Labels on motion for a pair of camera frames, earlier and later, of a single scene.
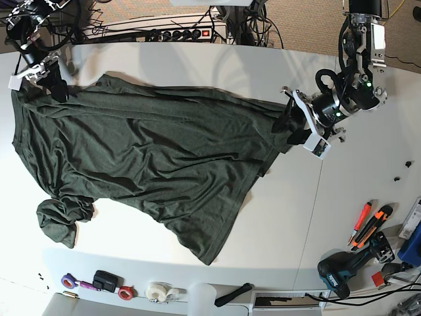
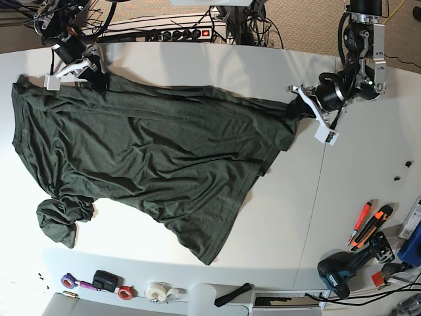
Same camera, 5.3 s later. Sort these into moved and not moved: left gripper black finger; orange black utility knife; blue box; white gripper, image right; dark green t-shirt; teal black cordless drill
Moved: left gripper black finger; white gripper, image right
Not moved: teal black cordless drill; dark green t-shirt; blue box; orange black utility knife
